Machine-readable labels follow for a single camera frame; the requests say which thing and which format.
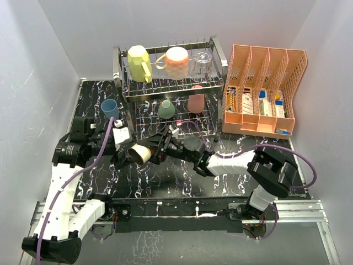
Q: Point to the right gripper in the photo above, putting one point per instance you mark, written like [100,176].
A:
[155,142]

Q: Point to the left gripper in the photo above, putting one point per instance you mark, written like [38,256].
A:
[119,161]

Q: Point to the cream and brown cup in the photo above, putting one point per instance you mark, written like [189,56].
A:
[139,154]

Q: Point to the blue plastic cup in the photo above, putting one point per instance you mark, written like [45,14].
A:
[110,109]

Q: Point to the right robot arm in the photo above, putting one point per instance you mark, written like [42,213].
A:
[273,171]

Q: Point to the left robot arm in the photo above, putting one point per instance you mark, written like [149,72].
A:
[63,187]

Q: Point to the metal two-tier dish rack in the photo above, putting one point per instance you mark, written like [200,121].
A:
[141,100]

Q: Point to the green ceramic cup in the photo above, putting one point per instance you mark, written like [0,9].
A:
[166,109]

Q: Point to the pink plastic cup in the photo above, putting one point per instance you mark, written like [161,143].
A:
[196,103]

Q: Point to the yellow-green faceted mug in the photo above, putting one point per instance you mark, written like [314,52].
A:
[139,64]

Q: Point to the pink and cream mug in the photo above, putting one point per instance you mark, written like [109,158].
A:
[175,62]

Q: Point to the clear glass cup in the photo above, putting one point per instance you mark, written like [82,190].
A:
[201,67]

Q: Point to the yellow patterned box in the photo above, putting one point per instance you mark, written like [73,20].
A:
[231,101]

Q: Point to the white red box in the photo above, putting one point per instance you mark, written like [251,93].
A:
[247,103]

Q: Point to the orange plastic file organizer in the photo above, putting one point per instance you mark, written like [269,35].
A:
[262,72]

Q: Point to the white green box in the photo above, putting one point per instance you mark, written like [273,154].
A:
[265,107]

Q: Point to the blue small item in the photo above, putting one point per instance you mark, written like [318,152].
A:
[280,131]

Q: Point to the blue white box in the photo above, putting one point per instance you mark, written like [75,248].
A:
[279,105]

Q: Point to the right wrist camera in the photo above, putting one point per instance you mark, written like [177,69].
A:
[174,128]

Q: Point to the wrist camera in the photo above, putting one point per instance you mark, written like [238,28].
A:
[121,134]
[174,128]

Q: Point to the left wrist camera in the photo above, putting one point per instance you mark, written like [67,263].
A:
[121,134]

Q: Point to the aluminium frame rail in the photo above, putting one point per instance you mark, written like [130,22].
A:
[206,214]

